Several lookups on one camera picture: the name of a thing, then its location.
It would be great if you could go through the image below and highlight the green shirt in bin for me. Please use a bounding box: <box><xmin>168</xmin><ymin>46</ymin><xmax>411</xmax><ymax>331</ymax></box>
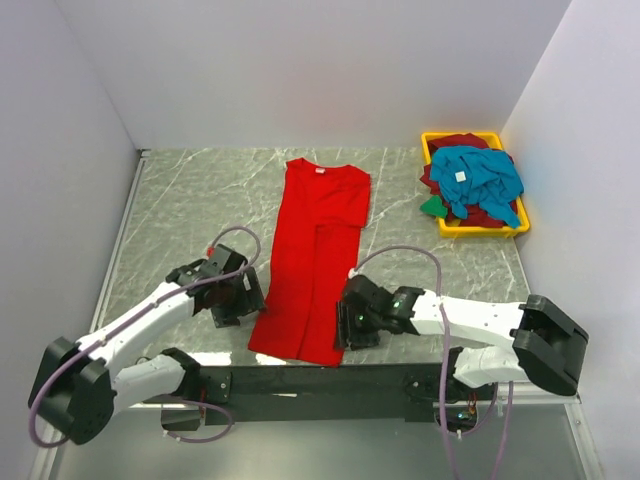
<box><xmin>419</xmin><ymin>195</ymin><xmax>448</xmax><ymax>218</ymax></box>

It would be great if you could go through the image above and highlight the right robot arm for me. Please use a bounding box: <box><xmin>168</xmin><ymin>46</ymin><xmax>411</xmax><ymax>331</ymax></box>
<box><xmin>336</xmin><ymin>275</ymin><xmax>589</xmax><ymax>399</ymax></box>

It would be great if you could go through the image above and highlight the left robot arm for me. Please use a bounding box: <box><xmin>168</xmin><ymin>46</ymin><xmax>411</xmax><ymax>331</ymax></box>
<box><xmin>28</xmin><ymin>244</ymin><xmax>264</xmax><ymax>449</ymax></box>

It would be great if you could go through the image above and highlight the aluminium front rail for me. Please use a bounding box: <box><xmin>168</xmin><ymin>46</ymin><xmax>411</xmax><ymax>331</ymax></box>
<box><xmin>52</xmin><ymin>363</ymin><xmax>582</xmax><ymax>411</ymax></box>

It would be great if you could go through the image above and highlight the black base beam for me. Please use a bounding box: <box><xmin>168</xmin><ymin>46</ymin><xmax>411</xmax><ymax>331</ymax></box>
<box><xmin>187</xmin><ymin>363</ymin><xmax>441</xmax><ymax>422</ymax></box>

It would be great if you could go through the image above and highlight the dark red shirt in bin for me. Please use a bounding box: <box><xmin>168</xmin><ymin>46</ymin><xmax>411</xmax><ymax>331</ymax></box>
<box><xmin>420</xmin><ymin>133</ymin><xmax>524</xmax><ymax>229</ymax></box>

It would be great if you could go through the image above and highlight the yellow plastic bin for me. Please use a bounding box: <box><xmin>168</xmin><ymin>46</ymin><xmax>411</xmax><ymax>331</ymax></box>
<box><xmin>420</xmin><ymin>132</ymin><xmax>531</xmax><ymax>238</ymax></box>

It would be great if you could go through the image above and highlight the aluminium side rail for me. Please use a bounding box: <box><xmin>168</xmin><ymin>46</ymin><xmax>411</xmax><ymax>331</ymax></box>
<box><xmin>89</xmin><ymin>149</ymin><xmax>151</xmax><ymax>334</ymax></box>

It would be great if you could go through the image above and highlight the blue t shirt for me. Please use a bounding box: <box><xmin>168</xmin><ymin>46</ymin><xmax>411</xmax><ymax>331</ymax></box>
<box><xmin>429</xmin><ymin>145</ymin><xmax>524</xmax><ymax>229</ymax></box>

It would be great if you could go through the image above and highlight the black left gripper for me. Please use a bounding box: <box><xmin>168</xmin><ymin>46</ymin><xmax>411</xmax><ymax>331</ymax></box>
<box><xmin>212</xmin><ymin>266</ymin><xmax>268</xmax><ymax>328</ymax></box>

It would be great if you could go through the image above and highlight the bright red t shirt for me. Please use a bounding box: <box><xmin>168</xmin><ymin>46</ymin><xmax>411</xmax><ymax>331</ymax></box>
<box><xmin>248</xmin><ymin>158</ymin><xmax>371</xmax><ymax>366</ymax></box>

